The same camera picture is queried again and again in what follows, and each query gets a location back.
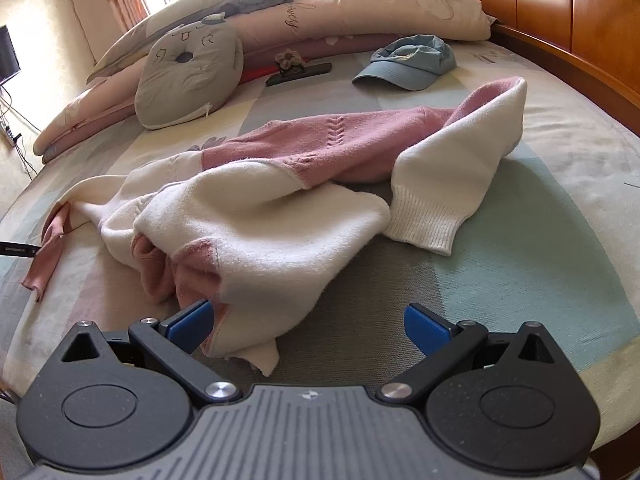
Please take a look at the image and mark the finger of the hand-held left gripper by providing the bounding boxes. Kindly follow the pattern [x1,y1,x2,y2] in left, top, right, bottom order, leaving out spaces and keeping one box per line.
[0,241,38,259]

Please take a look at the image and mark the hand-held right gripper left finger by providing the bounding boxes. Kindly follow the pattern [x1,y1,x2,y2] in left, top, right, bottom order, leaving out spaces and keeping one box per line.
[62,299,241,406]

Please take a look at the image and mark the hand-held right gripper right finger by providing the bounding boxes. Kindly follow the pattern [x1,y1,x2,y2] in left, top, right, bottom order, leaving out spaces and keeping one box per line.
[377,304,556,403]

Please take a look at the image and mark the pink and white sweater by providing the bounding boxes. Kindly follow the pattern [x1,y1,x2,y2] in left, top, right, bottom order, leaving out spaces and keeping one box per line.
[20,76,528,377]

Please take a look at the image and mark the pastel checked bedsheet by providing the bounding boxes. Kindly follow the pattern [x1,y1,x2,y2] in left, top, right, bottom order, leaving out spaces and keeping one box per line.
[0,35,640,453]

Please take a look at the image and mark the black television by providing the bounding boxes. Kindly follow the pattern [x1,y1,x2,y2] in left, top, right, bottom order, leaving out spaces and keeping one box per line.
[0,24,22,86]

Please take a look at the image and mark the grey cat-face cushion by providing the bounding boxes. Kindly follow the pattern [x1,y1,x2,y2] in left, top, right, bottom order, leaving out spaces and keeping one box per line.
[134,12,244,130]

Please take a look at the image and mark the red cloth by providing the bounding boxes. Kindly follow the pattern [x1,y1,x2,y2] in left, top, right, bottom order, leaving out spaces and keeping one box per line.
[240,62,278,83]

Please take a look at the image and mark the blue cap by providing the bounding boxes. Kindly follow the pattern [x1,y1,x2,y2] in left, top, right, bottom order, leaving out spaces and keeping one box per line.
[351,34,457,92]

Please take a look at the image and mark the grey pillow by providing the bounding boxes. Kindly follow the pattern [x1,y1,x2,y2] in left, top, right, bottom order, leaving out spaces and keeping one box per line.
[86,0,246,83]

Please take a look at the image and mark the crochet flower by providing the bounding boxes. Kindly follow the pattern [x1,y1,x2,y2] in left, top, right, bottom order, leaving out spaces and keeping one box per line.
[276,49,305,72]

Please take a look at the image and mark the long beige floral pillow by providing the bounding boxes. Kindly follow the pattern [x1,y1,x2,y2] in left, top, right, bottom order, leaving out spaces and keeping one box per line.
[32,0,498,163]

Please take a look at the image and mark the wooden bed headboard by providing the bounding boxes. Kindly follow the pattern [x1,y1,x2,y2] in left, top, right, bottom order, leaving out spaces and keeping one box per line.
[425,0,640,136]

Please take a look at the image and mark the black wall cables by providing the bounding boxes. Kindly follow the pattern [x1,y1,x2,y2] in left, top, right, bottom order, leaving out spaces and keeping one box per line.
[0,85,36,181]

